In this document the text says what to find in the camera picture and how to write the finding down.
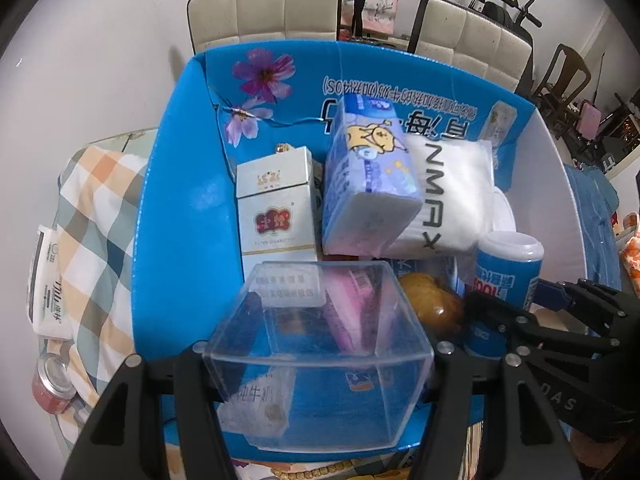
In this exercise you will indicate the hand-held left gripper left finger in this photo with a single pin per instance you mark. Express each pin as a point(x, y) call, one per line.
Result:
point(190, 385)

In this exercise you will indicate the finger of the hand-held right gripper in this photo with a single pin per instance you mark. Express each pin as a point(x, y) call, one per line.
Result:
point(550, 294)
point(500, 317)

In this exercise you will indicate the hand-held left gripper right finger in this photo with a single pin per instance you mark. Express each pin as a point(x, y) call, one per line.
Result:
point(450, 375)

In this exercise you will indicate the blue white canister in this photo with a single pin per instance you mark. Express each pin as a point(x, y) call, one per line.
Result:
point(500, 280)

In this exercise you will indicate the brown apple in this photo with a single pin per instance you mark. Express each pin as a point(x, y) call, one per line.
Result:
point(432, 310)

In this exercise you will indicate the pink packet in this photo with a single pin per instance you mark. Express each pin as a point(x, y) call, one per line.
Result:
point(350, 310)

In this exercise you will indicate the white soft pack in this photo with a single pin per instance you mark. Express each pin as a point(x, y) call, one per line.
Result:
point(450, 195)

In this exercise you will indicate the clear plastic box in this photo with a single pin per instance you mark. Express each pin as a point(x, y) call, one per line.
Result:
point(320, 410)

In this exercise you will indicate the blue cardboard box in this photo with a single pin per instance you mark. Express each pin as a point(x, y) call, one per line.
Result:
point(180, 210)

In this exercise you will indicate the blue cartoon tissue pack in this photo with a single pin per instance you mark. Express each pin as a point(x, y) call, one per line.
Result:
point(370, 185)

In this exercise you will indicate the white box red emblem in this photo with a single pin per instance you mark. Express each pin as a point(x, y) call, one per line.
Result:
point(277, 210)

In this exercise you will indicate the orange floral cloth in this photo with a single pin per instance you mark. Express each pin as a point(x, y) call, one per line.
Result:
point(631, 255)

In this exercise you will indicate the blue striped cloth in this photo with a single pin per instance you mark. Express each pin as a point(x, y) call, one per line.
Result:
point(590, 200)

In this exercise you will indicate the small red jar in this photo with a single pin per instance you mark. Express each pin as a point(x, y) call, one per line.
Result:
point(52, 385)

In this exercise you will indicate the plaid cloth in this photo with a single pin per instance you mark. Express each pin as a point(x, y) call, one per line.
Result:
point(100, 240)

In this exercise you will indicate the white tissue pack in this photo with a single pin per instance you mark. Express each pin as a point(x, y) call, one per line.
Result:
point(50, 285)

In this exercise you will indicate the pink suitcase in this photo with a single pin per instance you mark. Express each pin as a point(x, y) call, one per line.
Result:
point(591, 120)

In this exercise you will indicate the dark wooden chair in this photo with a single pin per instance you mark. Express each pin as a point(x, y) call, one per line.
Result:
point(565, 67)

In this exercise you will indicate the white padded chair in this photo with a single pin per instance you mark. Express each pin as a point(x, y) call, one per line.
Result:
point(475, 40)
point(260, 10)

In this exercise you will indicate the black weight bench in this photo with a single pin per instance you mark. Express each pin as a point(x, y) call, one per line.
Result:
point(505, 12)

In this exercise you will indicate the red plastic bag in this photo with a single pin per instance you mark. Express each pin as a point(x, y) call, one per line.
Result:
point(347, 35)

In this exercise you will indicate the pink printed box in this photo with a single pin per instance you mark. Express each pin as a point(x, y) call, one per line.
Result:
point(380, 10)

